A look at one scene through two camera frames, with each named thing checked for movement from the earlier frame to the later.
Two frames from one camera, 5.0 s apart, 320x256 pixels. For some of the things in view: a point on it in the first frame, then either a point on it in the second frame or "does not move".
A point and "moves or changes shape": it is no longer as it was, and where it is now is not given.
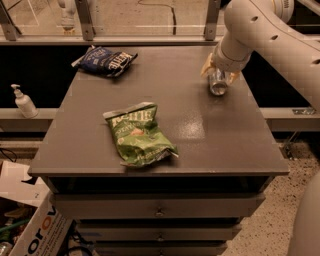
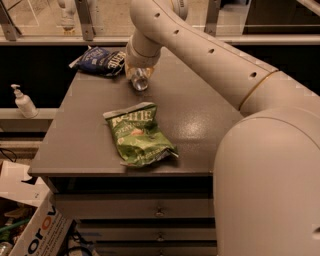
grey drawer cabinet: (190, 205) does not move
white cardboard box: (46, 228) does not move
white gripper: (226, 64) -> (140, 59)
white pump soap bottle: (25, 104) does not move
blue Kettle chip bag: (101, 60) does not move
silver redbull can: (218, 82) moves or changes shape
